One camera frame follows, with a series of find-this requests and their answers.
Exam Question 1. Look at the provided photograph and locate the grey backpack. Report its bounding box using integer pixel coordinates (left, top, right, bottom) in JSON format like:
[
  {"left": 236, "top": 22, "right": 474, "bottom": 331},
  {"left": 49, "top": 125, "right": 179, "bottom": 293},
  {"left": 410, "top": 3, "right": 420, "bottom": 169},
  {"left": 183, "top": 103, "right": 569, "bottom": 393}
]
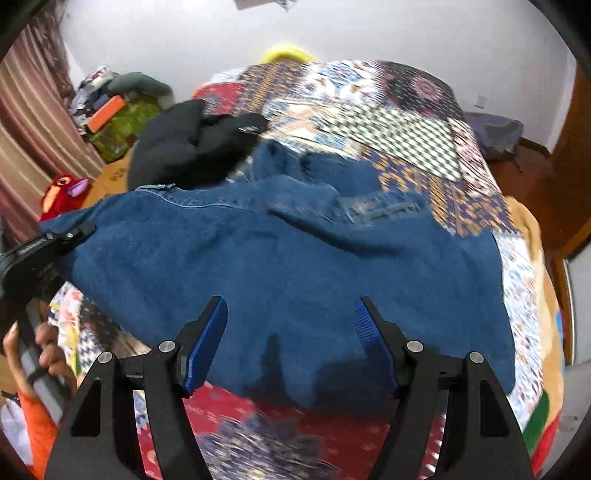
[{"left": 464, "top": 111, "right": 525, "bottom": 162}]

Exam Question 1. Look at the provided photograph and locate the red plush toy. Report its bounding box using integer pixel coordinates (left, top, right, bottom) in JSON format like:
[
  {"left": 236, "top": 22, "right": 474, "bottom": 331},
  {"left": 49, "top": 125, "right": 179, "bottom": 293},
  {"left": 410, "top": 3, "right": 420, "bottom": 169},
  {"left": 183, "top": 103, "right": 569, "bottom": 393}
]
[{"left": 39, "top": 173, "right": 90, "bottom": 222}]

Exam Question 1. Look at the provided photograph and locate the white sliding door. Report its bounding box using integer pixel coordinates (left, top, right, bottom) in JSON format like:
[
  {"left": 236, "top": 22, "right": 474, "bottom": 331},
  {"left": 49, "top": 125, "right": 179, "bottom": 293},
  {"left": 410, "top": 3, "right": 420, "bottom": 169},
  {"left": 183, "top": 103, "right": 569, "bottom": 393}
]
[{"left": 561, "top": 251, "right": 587, "bottom": 367}]

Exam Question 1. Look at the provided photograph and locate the orange box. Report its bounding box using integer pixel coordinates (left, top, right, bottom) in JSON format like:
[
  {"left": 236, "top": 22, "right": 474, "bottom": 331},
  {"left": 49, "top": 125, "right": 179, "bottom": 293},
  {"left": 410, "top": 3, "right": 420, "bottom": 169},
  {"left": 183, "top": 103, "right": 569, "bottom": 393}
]
[{"left": 88, "top": 96, "right": 126, "bottom": 132}]

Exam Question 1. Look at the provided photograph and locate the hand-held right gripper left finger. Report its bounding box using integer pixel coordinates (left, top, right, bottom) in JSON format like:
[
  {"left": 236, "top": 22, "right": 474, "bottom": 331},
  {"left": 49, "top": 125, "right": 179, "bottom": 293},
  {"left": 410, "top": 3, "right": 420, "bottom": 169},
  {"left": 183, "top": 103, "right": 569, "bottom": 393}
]
[{"left": 44, "top": 295, "right": 229, "bottom": 480}]

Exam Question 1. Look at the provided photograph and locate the tan fleece blanket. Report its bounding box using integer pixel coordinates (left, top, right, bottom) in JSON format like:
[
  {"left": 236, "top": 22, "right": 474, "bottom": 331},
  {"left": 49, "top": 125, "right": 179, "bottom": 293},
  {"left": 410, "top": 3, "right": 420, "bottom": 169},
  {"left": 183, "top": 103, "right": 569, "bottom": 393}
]
[{"left": 503, "top": 196, "right": 570, "bottom": 467}]

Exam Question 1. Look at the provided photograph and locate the wooden lap desk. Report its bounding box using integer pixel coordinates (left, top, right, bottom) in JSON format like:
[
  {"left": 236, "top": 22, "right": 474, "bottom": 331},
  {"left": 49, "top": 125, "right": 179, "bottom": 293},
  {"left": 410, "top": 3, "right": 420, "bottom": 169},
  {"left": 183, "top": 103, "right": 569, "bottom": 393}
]
[{"left": 85, "top": 157, "right": 139, "bottom": 208}]

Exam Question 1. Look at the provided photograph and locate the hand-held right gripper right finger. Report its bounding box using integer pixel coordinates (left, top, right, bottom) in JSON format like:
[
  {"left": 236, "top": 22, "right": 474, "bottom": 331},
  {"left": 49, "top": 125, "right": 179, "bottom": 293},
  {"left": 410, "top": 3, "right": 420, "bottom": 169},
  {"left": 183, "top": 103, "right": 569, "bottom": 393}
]
[{"left": 353, "top": 295, "right": 536, "bottom": 480}]

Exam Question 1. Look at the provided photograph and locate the striped brown curtain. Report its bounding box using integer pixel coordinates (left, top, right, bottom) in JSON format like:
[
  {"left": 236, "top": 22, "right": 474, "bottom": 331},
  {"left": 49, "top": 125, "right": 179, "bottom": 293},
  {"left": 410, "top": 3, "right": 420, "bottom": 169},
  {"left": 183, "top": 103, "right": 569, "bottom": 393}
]
[{"left": 0, "top": 0, "right": 106, "bottom": 243}]

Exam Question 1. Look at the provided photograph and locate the blue denim jacket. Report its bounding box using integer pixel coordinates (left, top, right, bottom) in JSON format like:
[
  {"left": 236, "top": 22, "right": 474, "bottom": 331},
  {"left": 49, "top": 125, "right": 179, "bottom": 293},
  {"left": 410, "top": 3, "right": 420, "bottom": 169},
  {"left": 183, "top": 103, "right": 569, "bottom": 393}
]
[{"left": 39, "top": 141, "right": 518, "bottom": 409}]

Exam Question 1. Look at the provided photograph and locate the person's left hand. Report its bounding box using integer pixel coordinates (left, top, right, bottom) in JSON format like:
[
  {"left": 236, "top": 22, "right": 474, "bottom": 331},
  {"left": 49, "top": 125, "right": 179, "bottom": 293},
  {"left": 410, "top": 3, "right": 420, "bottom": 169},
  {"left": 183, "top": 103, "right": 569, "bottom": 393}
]
[{"left": 2, "top": 322, "right": 77, "bottom": 400}]

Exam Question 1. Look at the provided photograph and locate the wooden wardrobe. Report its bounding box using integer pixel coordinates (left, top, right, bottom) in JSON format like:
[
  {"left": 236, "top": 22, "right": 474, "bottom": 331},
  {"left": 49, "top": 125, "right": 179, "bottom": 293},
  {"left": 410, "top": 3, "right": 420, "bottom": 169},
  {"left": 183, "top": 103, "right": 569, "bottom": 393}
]
[{"left": 540, "top": 60, "right": 591, "bottom": 278}]

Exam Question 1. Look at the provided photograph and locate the yellow curved cushion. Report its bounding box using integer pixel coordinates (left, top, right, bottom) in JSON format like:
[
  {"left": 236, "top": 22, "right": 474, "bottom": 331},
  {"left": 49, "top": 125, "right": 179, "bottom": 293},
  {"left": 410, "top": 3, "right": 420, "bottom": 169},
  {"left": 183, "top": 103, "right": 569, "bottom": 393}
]
[{"left": 262, "top": 42, "right": 312, "bottom": 64}]

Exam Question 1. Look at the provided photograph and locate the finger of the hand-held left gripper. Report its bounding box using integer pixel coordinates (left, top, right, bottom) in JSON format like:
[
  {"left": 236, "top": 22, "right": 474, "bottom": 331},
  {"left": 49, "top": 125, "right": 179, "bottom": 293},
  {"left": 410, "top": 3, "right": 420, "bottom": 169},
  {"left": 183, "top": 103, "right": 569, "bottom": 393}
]
[{"left": 46, "top": 220, "right": 97, "bottom": 252}]

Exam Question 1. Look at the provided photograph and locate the green printed bag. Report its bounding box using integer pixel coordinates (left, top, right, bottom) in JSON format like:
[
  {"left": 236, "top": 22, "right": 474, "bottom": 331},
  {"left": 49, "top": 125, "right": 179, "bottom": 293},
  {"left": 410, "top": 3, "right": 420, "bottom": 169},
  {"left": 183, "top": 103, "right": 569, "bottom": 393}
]
[{"left": 88, "top": 99, "right": 162, "bottom": 162}]

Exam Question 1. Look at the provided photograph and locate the pile of clothes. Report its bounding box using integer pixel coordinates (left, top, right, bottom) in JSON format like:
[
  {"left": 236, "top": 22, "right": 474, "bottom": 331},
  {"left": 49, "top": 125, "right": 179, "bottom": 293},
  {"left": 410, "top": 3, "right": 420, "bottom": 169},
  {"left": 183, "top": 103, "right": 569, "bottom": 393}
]
[{"left": 69, "top": 65, "right": 116, "bottom": 121}]

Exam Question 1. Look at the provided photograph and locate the patchwork printed blanket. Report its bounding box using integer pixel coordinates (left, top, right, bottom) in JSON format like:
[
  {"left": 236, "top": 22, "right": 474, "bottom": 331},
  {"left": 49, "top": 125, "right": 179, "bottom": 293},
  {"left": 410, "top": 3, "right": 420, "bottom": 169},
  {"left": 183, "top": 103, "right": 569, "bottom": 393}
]
[{"left": 46, "top": 60, "right": 550, "bottom": 480}]

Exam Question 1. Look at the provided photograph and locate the black garment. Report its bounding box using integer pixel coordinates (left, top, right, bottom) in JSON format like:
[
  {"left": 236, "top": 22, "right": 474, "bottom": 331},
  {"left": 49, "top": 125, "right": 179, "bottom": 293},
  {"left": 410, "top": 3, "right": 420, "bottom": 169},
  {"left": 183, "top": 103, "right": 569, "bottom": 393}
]
[{"left": 127, "top": 99, "right": 269, "bottom": 190}]

